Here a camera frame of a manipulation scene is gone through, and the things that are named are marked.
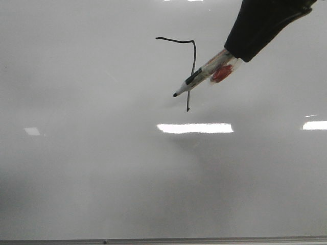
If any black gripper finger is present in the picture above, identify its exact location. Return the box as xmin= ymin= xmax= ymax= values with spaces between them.
xmin=224 ymin=0 xmax=316 ymax=62

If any white marker with black tip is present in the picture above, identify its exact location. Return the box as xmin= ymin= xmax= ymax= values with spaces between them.
xmin=173 ymin=49 xmax=234 ymax=97

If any red tape wad on marker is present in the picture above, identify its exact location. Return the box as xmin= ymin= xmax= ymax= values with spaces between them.
xmin=210 ymin=58 xmax=244 ymax=85

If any white whiteboard with aluminium frame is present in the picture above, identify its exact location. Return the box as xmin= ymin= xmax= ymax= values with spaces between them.
xmin=1 ymin=1 xmax=326 ymax=240

